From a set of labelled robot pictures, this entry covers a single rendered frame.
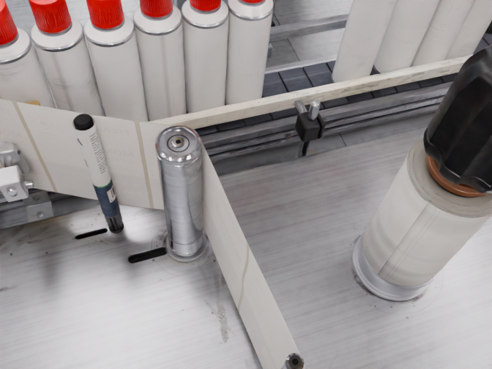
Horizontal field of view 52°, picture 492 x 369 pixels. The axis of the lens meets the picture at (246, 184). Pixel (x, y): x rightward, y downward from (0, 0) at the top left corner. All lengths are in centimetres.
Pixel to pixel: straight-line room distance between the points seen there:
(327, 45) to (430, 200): 50
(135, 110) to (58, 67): 11
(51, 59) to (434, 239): 41
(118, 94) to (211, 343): 29
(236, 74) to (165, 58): 10
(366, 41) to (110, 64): 32
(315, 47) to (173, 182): 50
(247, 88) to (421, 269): 30
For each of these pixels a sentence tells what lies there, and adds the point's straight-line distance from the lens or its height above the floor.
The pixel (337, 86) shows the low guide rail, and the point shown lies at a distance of 69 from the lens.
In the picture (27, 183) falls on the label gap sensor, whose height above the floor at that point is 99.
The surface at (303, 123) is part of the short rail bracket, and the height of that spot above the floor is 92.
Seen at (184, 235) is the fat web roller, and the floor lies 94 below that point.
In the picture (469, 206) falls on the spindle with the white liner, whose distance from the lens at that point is 43.
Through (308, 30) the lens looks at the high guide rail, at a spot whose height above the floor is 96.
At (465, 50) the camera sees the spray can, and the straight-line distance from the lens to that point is 81.
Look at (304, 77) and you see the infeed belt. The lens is 75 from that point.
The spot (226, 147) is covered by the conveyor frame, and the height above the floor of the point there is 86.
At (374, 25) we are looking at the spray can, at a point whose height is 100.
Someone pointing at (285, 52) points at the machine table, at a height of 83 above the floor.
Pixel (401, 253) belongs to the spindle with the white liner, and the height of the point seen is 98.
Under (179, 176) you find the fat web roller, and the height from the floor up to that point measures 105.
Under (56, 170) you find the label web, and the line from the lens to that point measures 55.
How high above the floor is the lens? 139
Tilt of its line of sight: 56 degrees down
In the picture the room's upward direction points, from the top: 7 degrees clockwise
